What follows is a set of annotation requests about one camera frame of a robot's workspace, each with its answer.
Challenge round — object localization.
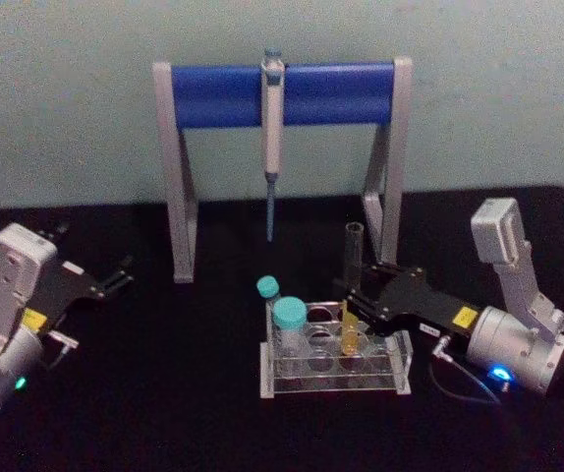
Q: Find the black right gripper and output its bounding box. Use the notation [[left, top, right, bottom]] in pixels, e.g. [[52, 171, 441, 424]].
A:
[[331, 263, 485, 341]]

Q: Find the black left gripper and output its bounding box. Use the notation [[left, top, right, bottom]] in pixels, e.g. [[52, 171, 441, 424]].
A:
[[20, 221, 136, 341]]

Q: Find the clear glass test tube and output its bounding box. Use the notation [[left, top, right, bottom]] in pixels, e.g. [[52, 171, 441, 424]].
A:
[[344, 221, 365, 292]]

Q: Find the yellow liquid tube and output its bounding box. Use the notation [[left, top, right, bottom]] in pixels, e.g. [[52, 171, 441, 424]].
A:
[[340, 300, 363, 357]]

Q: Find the clear acrylic tube rack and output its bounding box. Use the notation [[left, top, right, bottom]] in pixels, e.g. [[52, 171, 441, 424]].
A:
[[258, 300, 415, 399]]

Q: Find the large tube with teal cap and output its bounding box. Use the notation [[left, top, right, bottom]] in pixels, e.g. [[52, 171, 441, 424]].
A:
[[272, 295, 313, 364]]

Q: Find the small tube with teal cap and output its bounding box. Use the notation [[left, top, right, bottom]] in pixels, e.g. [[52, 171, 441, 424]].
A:
[[255, 275, 284, 336]]

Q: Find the grey pipette with blue tip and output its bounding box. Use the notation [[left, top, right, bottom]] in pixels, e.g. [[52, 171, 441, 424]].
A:
[[259, 47, 285, 244]]

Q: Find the black table cloth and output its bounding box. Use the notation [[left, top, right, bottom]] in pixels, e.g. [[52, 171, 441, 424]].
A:
[[0, 184, 564, 472]]

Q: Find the grey stand with blue bar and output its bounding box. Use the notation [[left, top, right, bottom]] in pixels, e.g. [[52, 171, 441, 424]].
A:
[[152, 56, 414, 285]]

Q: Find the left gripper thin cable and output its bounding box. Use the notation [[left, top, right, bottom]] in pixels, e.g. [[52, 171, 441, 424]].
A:
[[44, 330, 81, 371]]

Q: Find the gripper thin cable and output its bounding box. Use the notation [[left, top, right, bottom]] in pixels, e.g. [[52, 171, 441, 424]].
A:
[[44, 330, 81, 371], [427, 335, 505, 408]]

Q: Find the right gripper thin cable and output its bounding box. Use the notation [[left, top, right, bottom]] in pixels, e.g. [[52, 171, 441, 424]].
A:
[[427, 335, 505, 408]]

